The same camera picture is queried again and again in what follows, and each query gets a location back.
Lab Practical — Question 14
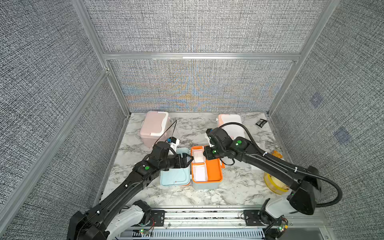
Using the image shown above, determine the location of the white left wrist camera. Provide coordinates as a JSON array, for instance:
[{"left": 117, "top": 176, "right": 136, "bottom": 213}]
[{"left": 167, "top": 137, "right": 180, "bottom": 155}]

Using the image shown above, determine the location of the white pink medicine chest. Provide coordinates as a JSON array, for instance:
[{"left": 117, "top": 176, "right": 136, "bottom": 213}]
[{"left": 217, "top": 114, "right": 245, "bottom": 140}]

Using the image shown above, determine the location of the blue orange medicine box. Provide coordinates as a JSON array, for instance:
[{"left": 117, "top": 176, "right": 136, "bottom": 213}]
[{"left": 160, "top": 146, "right": 225, "bottom": 191}]

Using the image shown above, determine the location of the orange plastic toy piece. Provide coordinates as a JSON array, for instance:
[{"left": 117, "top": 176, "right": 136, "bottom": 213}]
[{"left": 272, "top": 151, "right": 283, "bottom": 159}]

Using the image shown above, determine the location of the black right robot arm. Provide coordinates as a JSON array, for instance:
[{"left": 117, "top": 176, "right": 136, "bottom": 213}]
[{"left": 204, "top": 123, "right": 343, "bottom": 226}]

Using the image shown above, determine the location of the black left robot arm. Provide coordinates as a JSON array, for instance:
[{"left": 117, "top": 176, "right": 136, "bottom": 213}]
[{"left": 67, "top": 142, "right": 194, "bottom": 240}]

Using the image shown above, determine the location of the pink white medicine box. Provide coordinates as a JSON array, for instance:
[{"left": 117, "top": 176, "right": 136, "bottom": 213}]
[{"left": 140, "top": 111, "right": 171, "bottom": 149}]

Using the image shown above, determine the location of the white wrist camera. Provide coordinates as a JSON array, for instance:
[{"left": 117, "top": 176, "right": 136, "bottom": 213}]
[
  {"left": 167, "top": 137, "right": 180, "bottom": 155},
  {"left": 205, "top": 131, "right": 215, "bottom": 147}
]

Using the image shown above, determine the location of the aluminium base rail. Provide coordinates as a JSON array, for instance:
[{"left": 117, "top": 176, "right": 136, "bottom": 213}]
[{"left": 80, "top": 206, "right": 334, "bottom": 240}]

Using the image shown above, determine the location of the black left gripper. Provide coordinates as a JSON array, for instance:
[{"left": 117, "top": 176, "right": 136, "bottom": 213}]
[{"left": 158, "top": 152, "right": 194, "bottom": 172}]

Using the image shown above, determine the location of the black foil sachet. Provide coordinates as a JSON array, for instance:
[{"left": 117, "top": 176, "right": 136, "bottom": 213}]
[{"left": 256, "top": 119, "right": 268, "bottom": 128}]

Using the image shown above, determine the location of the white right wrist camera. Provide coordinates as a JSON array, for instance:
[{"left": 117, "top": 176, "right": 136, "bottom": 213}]
[{"left": 205, "top": 131, "right": 215, "bottom": 147}]

